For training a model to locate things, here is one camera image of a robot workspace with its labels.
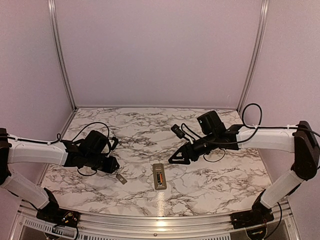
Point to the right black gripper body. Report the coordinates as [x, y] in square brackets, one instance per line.
[211, 145]

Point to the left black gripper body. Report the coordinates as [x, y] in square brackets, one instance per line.
[93, 161]

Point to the grey battery cover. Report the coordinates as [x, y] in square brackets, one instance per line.
[121, 178]

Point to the orange battery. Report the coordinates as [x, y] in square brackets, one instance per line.
[161, 178]

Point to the black green battery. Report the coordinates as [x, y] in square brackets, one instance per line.
[158, 179]

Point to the grey remote control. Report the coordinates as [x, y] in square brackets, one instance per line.
[159, 168]

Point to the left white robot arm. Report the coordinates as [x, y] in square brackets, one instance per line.
[19, 150]

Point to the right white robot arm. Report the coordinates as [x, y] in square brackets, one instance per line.
[298, 139]

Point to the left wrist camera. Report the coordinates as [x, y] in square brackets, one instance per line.
[112, 143]

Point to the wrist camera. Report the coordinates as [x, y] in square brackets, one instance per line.
[112, 143]
[181, 134]

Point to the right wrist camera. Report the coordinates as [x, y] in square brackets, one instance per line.
[181, 134]

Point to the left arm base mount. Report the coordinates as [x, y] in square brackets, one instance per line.
[59, 216]

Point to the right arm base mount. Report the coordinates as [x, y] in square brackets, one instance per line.
[249, 218]

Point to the left aluminium frame post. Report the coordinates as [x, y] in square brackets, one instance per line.
[59, 52]

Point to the aluminium frame post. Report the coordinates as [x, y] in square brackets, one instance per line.
[59, 52]
[261, 28]

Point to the front aluminium rail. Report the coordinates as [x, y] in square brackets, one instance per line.
[96, 226]

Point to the right aluminium frame post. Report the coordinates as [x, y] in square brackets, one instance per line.
[261, 28]

